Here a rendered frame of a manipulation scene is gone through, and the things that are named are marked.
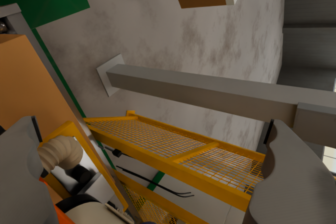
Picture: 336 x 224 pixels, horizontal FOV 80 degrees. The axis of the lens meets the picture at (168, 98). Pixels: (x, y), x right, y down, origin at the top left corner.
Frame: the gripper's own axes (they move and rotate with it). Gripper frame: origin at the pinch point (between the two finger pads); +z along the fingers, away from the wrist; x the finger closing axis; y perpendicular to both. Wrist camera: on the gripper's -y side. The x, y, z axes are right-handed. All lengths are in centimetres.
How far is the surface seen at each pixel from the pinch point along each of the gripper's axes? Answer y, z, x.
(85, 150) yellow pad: 24.5, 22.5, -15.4
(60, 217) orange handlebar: 21.7, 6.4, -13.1
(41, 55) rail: 19, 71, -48
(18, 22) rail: 6, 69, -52
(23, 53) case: 7.9, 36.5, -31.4
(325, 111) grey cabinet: 38, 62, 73
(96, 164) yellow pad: 29.4, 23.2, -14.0
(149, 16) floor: 20, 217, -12
